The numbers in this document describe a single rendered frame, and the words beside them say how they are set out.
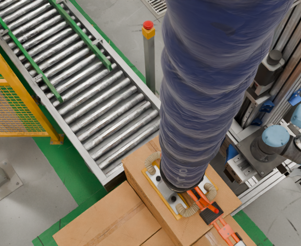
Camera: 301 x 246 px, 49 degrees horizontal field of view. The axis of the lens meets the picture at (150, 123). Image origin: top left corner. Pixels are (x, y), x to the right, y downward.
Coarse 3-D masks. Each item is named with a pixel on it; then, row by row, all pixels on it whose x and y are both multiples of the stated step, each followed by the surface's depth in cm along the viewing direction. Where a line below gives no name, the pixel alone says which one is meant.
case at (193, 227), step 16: (144, 144) 197; (128, 160) 194; (144, 160) 193; (160, 160) 193; (128, 176) 212; (144, 176) 189; (144, 192) 186; (224, 192) 185; (160, 208) 182; (224, 208) 181; (160, 224) 212; (176, 224) 178; (192, 224) 178; (176, 240) 185; (192, 240) 175
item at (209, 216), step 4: (212, 204) 168; (216, 204) 167; (204, 208) 166; (208, 208) 167; (220, 208) 166; (200, 212) 165; (204, 212) 166; (208, 212) 166; (212, 212) 166; (220, 212) 166; (200, 216) 169; (204, 216) 165; (208, 216) 165; (212, 216) 165; (216, 216) 165; (220, 216) 164; (204, 220) 167; (208, 220) 164; (212, 220) 164; (216, 220) 167; (208, 224) 164
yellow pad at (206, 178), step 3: (204, 177) 186; (207, 177) 186; (204, 180) 185; (207, 180) 185; (210, 180) 186; (201, 183) 185; (204, 183) 185; (210, 183) 184; (213, 183) 185; (198, 186) 184; (201, 186) 184; (216, 186) 184; (201, 189) 183; (204, 189) 183; (216, 189) 183; (204, 192) 182; (207, 192) 183
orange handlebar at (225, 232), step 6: (192, 192) 171; (198, 192) 171; (192, 198) 171; (204, 198) 170; (198, 204) 169; (222, 222) 165; (216, 228) 164; (222, 228) 163; (228, 228) 163; (222, 234) 162; (228, 234) 162; (234, 234) 162; (228, 240) 161
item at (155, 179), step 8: (144, 168) 189; (152, 176) 187; (160, 176) 187; (152, 184) 185; (160, 192) 183; (168, 200) 181; (176, 200) 181; (184, 200) 181; (168, 208) 181; (176, 216) 178
